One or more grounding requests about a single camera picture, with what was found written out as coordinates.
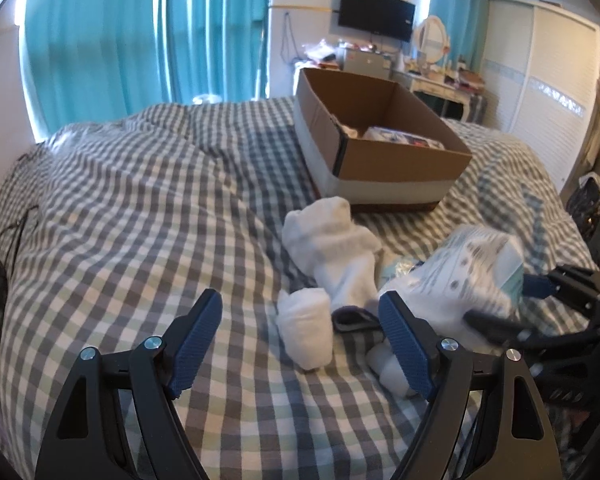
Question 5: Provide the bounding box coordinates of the white dotted wipes pack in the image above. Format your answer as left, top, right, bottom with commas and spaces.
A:
379, 226, 524, 352

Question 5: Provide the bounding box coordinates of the white fluffy sock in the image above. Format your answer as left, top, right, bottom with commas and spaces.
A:
282, 197, 382, 332

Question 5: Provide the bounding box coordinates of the floral plastic tissue pack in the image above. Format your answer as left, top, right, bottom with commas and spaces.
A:
362, 127, 444, 150

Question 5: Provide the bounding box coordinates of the white socks green band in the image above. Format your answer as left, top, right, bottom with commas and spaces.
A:
366, 340, 417, 398

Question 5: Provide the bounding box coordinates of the blue tissue pack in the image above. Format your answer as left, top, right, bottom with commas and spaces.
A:
376, 252, 424, 281

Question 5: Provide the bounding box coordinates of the black bag by wardrobe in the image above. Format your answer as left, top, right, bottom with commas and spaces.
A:
566, 172, 600, 242

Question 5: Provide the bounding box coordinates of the checkered grey bed quilt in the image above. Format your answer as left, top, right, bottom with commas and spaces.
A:
0, 96, 598, 480

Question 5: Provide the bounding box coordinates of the brown cardboard box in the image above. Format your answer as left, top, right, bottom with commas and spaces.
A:
294, 68, 472, 212

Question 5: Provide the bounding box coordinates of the white louvered wardrobe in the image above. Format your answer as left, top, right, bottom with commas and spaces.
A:
480, 0, 600, 191

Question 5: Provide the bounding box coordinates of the white dressing table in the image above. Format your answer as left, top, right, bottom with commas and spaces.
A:
390, 70, 481, 122

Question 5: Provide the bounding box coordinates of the white oval vanity mirror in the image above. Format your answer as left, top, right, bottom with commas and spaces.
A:
412, 15, 451, 64

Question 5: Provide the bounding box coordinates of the grey mini fridge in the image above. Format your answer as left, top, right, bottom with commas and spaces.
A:
337, 48, 391, 80

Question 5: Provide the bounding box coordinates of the teal curtain right panel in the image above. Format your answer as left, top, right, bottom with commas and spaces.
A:
430, 0, 489, 73

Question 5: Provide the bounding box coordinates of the teal curtain panel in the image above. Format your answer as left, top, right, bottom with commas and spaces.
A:
164, 0, 268, 104
23, 0, 169, 134
430, 0, 489, 73

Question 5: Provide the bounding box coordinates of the teal curtain left panel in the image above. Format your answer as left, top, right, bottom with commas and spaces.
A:
23, 0, 169, 134

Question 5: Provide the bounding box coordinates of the teal curtain middle panel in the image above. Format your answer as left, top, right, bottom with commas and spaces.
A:
164, 0, 268, 104

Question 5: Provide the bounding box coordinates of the black cable on bed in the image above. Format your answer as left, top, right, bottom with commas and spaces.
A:
0, 204, 41, 340

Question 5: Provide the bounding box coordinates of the black wall television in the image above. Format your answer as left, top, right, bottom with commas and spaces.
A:
338, 0, 415, 42

